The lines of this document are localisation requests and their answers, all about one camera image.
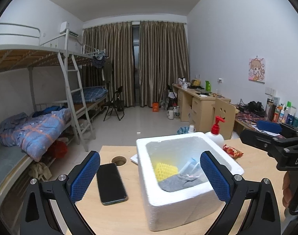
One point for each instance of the black smartphone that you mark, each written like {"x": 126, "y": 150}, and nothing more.
{"x": 110, "y": 186}

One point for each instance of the black folding chair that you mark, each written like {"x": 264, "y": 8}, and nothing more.
{"x": 115, "y": 104}

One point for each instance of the white lotion pump bottle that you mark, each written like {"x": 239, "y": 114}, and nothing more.
{"x": 214, "y": 133}

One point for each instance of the orange box on floor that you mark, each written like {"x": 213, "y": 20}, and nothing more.
{"x": 155, "y": 107}

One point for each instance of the blue surgical face mask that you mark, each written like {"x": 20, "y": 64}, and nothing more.
{"x": 191, "y": 168}

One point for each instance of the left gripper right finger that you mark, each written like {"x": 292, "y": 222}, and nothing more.
{"x": 262, "y": 216}

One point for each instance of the blue plaid quilt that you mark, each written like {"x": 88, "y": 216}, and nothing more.
{"x": 34, "y": 135}

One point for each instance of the white wall air conditioner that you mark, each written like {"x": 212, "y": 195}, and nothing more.
{"x": 64, "y": 27}

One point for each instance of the white styrofoam box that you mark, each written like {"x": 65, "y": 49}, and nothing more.
{"x": 166, "y": 210}

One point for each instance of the blue waste basket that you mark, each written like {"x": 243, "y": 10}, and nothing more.
{"x": 183, "y": 130}

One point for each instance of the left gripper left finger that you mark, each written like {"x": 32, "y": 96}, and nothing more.
{"x": 37, "y": 214}

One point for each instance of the anime girl wall poster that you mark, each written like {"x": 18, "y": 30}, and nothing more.
{"x": 256, "y": 70}

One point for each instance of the yellow foam fruit net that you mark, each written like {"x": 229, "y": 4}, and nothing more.
{"x": 163, "y": 171}

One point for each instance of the white thermos jug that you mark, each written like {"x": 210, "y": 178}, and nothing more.
{"x": 170, "y": 113}

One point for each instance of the grey sock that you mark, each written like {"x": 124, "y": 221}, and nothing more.
{"x": 180, "y": 181}

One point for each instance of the brown striped curtains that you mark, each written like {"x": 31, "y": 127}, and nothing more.
{"x": 143, "y": 59}

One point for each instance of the wooden smiley face chair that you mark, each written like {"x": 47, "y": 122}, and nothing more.
{"x": 227, "y": 112}

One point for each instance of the light wooden desk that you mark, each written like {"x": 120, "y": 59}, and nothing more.
{"x": 195, "y": 109}

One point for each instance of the red snack packet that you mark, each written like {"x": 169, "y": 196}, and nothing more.
{"x": 232, "y": 152}

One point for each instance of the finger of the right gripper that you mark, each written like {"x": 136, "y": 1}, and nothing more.
{"x": 261, "y": 141}
{"x": 269, "y": 126}

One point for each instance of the person's right hand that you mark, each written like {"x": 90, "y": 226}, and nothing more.
{"x": 287, "y": 193}

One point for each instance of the metal bunk bed frame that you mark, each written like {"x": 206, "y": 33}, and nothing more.
{"x": 69, "y": 55}

